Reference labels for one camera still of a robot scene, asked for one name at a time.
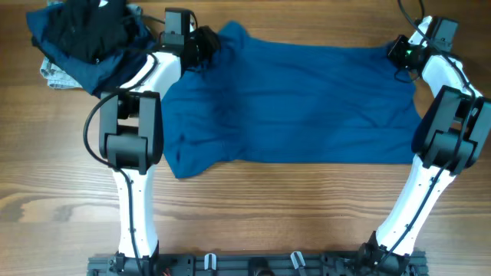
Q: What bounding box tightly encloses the teal blue polo shirt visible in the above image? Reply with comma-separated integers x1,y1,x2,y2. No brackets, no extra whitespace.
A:
162,21,420,179

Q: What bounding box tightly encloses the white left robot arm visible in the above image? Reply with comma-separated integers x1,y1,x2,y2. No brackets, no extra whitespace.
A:
98,26,220,272

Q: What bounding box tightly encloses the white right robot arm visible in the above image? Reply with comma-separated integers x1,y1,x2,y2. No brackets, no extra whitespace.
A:
375,16,490,258

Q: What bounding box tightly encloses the black folded garment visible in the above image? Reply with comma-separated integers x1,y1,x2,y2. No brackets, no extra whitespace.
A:
43,0,133,64

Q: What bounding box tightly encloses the navy folded garment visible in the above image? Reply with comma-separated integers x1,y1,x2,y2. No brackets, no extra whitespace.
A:
26,1,156,97

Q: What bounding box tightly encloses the light grey folded garment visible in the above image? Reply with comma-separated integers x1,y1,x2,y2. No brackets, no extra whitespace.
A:
40,57,81,90

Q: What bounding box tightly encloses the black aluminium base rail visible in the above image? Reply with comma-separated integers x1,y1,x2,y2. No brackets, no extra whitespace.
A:
87,251,427,276

